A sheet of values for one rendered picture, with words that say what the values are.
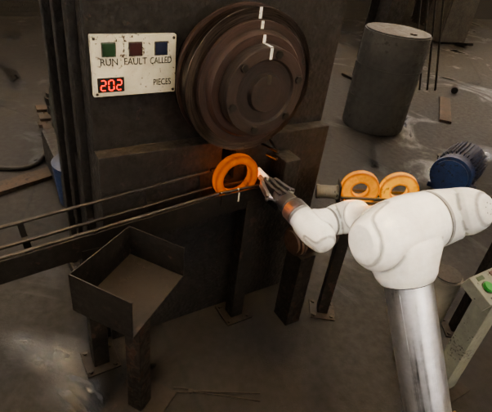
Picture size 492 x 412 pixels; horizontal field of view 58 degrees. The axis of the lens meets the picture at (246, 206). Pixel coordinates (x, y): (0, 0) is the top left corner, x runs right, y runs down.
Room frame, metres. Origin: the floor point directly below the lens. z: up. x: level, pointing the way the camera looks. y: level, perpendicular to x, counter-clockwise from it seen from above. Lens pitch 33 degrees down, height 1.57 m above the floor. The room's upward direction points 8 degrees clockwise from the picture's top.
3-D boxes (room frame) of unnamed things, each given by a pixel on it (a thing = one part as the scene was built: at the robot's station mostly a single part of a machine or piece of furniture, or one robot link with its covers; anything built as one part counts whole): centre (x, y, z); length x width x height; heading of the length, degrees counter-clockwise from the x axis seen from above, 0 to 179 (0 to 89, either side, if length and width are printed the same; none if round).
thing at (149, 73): (1.34, 0.39, 1.15); 0.26 x 0.02 x 0.18; 125
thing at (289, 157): (1.59, -0.13, 0.68); 0.11 x 0.08 x 0.24; 35
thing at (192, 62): (1.44, 0.05, 1.11); 0.47 x 0.06 x 0.47; 125
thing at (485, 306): (1.23, -0.92, 0.31); 0.24 x 0.16 x 0.62; 125
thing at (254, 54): (1.36, 0.00, 1.11); 0.28 x 0.06 x 0.28; 125
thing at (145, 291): (0.94, 0.30, 0.36); 0.26 x 0.20 x 0.72; 160
